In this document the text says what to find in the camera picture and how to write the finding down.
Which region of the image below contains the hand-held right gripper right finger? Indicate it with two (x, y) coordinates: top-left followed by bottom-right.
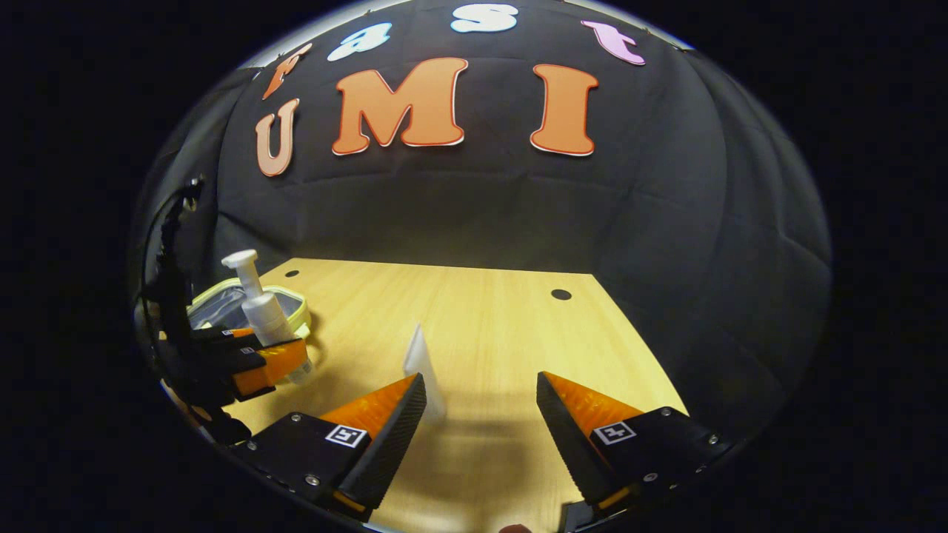
(536, 371), (734, 523)

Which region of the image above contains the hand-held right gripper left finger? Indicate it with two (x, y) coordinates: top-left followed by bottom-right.
(230, 372), (429, 523)

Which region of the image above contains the white pump bottle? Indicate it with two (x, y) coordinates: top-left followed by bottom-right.
(221, 249), (313, 386)

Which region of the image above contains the white skin care tube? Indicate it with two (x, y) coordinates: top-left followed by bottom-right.
(402, 323), (450, 424)

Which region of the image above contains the black backdrop cloth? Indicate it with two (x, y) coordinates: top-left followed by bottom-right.
(130, 0), (832, 445)

